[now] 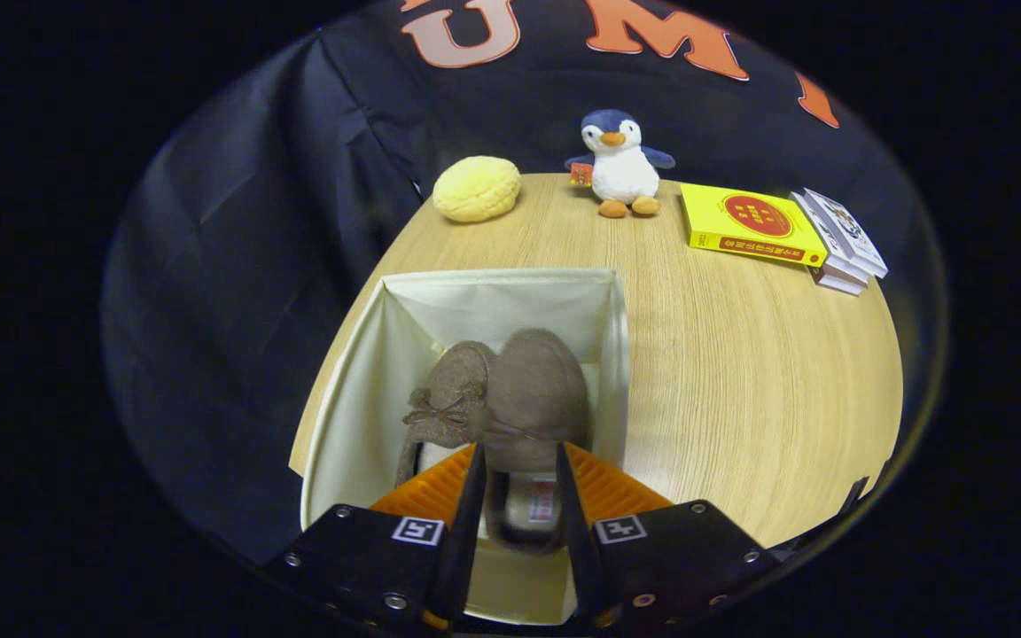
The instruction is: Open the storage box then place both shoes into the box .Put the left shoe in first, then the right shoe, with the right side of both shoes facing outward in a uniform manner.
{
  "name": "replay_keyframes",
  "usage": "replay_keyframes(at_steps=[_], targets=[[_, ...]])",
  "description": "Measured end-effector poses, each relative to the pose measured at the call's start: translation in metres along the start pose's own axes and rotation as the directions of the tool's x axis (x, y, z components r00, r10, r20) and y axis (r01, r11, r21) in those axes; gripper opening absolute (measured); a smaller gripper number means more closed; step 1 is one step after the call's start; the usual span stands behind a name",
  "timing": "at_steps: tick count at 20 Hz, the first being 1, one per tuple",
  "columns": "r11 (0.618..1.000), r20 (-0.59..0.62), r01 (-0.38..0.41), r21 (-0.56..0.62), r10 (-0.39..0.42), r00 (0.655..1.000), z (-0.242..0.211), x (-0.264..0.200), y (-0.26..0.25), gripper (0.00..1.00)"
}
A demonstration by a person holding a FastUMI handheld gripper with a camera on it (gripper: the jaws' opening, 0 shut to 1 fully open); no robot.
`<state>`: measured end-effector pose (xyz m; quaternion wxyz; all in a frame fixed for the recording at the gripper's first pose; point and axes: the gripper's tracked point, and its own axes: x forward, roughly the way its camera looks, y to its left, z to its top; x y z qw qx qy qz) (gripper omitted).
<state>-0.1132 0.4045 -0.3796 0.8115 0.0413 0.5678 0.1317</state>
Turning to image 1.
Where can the yellow book with red circle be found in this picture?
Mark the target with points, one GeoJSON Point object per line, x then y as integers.
{"type": "Point", "coordinates": [750, 221]}

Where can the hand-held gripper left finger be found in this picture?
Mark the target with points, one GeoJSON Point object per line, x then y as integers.
{"type": "Point", "coordinates": [466, 532]}

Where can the yellow bread-shaped toy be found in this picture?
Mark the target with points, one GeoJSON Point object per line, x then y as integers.
{"type": "Point", "coordinates": [477, 188]}

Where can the blue and white penguin plush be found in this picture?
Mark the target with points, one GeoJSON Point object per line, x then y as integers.
{"type": "Point", "coordinates": [624, 168]}

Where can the beige fabric storage box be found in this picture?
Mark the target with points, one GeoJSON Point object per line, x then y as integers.
{"type": "Point", "coordinates": [360, 399]}

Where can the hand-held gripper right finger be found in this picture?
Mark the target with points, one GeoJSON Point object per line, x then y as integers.
{"type": "Point", "coordinates": [574, 532]}

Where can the brown fuzzy shoe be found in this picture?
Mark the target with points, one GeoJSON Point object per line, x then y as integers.
{"type": "Point", "coordinates": [537, 390]}
{"type": "Point", "coordinates": [457, 390]}

